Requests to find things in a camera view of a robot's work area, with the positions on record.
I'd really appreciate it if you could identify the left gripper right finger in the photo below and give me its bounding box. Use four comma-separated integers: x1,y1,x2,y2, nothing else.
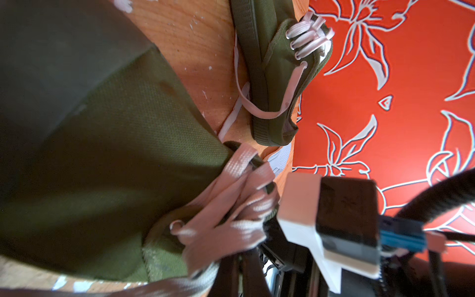
241,248,272,297

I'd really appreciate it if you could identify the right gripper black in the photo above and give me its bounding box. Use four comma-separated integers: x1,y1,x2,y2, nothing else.
261,219,380,297

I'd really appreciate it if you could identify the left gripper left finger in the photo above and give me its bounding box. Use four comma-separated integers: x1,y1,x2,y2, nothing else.
208,254,239,297

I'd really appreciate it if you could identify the green canvas shoe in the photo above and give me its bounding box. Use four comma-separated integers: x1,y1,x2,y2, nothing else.
218,0,335,147
1,1,279,297

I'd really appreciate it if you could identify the grey insole near right arm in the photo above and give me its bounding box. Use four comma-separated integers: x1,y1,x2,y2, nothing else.
267,143,292,178

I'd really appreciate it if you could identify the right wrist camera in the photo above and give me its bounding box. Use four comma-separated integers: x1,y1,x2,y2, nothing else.
277,172,447,294

